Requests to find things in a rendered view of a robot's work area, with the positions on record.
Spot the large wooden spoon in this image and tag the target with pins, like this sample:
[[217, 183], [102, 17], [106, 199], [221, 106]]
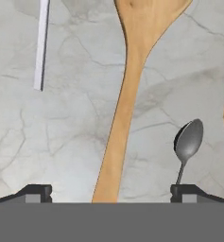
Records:
[[129, 94]]

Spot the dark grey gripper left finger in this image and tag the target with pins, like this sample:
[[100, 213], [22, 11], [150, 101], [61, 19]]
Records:
[[37, 190]]

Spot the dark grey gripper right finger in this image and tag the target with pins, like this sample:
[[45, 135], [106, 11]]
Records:
[[184, 190]]

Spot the grey metal spoon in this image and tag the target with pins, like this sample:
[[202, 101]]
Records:
[[189, 140]]

